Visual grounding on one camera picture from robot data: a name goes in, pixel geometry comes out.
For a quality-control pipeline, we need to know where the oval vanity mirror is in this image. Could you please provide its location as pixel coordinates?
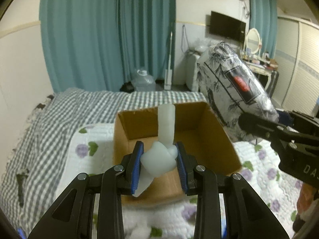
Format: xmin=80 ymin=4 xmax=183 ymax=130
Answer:
xmin=244 ymin=28 xmax=262 ymax=55

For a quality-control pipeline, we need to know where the grey checked bed sheet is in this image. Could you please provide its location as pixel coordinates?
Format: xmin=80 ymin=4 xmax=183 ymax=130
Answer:
xmin=1 ymin=88 xmax=205 ymax=234

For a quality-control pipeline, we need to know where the green side curtain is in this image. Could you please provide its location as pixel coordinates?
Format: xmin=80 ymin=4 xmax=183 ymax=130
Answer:
xmin=249 ymin=0 xmax=278 ymax=58

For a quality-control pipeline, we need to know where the black wall television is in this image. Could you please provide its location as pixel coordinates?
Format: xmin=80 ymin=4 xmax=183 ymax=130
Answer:
xmin=209 ymin=11 xmax=246 ymax=42

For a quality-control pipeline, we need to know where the clear water jug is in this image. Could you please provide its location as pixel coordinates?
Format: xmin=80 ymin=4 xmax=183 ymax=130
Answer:
xmin=131 ymin=69 xmax=156 ymax=92

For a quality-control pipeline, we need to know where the white standing mop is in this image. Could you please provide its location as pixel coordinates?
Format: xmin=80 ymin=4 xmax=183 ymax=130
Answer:
xmin=164 ymin=23 xmax=174 ymax=91

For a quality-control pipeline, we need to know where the white knotted soft item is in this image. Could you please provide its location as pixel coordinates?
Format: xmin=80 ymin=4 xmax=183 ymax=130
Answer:
xmin=133 ymin=104 xmax=178 ymax=197

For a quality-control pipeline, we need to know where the white wardrobe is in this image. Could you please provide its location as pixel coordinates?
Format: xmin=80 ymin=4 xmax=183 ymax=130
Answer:
xmin=272 ymin=16 xmax=318 ymax=117

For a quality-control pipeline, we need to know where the white dressing table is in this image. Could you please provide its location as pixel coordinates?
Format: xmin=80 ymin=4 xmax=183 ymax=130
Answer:
xmin=241 ymin=53 xmax=279 ymax=97

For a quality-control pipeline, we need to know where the white floral quilt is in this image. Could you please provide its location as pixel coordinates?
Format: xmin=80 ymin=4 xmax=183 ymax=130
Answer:
xmin=57 ymin=123 xmax=302 ymax=238

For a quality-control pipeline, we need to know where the floral tissue paper pack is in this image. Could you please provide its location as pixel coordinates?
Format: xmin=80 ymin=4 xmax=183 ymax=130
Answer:
xmin=197 ymin=42 xmax=279 ymax=142

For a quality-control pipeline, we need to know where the brown cardboard box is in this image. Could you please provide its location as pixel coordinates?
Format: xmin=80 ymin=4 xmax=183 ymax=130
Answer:
xmin=114 ymin=101 xmax=242 ymax=207

